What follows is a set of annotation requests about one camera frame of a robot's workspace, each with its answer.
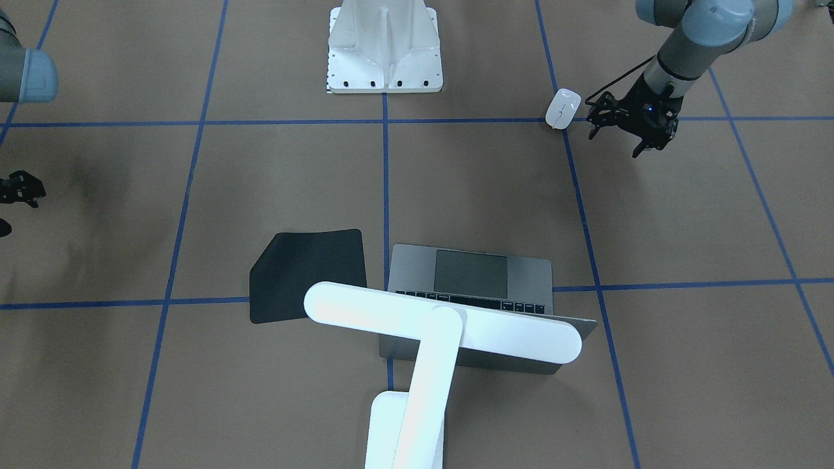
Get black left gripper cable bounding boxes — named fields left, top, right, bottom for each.
left=584, top=55, right=655, bottom=106

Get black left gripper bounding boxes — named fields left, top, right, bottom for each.
left=586, top=82, right=680, bottom=158

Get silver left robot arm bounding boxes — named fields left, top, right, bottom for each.
left=586, top=1, right=794, bottom=158

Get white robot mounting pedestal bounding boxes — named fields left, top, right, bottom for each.
left=326, top=1, right=444, bottom=93

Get white computer mouse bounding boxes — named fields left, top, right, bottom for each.
left=545, top=88, right=582, bottom=130

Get white desk lamp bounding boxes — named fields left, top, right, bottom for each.
left=303, top=281, right=582, bottom=468

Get black mouse pad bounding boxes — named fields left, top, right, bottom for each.
left=248, top=229, right=367, bottom=324

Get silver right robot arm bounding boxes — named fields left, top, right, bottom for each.
left=1, top=10, right=59, bottom=208

